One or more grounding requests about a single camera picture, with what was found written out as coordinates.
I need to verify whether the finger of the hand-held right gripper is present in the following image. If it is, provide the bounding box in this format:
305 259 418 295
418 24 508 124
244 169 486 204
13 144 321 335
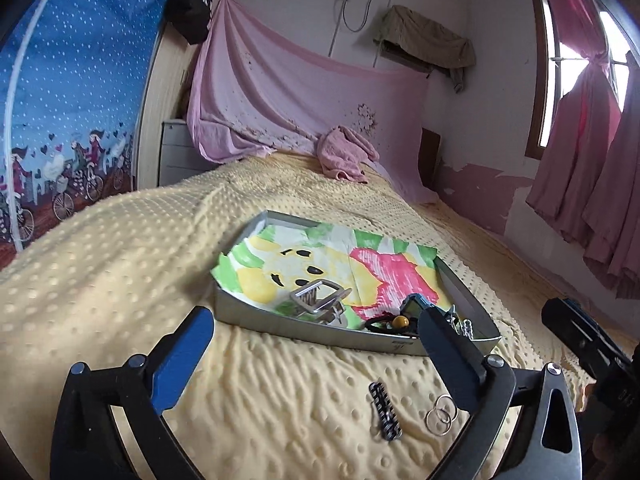
542 298 632 378

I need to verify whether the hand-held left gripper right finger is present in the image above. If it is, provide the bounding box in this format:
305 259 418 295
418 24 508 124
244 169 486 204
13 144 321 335
419 308 583 480

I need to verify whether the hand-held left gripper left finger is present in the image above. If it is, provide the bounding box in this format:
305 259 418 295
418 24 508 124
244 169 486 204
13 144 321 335
50 306 216 480

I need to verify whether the blue wrist watch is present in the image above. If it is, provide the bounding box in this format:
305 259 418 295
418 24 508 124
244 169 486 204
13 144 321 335
400 294 458 331

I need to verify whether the dark hair tie with bead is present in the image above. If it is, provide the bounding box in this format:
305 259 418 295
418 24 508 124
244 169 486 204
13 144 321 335
364 312 423 338

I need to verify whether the black and white barrette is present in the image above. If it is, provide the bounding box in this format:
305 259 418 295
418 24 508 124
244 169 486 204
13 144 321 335
367 381 403 442

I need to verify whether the grey metal tray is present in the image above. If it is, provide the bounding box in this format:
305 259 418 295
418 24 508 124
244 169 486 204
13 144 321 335
214 210 502 358

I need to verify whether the yellow dotted blanket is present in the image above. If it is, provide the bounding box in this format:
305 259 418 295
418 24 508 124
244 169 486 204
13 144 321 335
0 152 611 480

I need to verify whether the cartoon printed cloth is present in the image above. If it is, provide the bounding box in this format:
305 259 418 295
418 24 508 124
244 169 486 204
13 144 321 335
210 225 453 331

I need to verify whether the pink curtain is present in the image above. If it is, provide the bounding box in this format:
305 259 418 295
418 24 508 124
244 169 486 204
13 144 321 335
525 0 640 301

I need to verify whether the grey drawer cabinet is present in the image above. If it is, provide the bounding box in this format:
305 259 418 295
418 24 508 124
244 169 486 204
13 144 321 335
157 120 211 188

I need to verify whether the brown board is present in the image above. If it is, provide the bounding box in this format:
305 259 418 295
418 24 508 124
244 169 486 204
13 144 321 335
420 127 441 191

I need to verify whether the pink towel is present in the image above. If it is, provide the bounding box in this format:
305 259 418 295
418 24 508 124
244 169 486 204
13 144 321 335
316 127 381 183

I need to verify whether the wooden wardrobe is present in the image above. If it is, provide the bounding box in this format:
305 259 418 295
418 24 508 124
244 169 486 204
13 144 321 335
134 0 221 191

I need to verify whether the pink bed sheet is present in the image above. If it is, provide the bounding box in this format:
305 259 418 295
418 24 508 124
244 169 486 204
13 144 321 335
186 0 441 203

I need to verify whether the blue printed wardrobe cover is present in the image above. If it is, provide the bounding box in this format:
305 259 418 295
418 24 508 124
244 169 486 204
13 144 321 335
0 0 183 261

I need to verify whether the brown cloth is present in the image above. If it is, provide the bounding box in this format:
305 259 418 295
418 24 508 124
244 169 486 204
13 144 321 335
372 5 477 93

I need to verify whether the black bag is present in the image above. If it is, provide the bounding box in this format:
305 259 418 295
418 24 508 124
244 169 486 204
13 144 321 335
165 0 213 45

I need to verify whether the black power cable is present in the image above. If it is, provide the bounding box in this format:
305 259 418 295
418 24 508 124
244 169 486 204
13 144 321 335
340 0 376 33

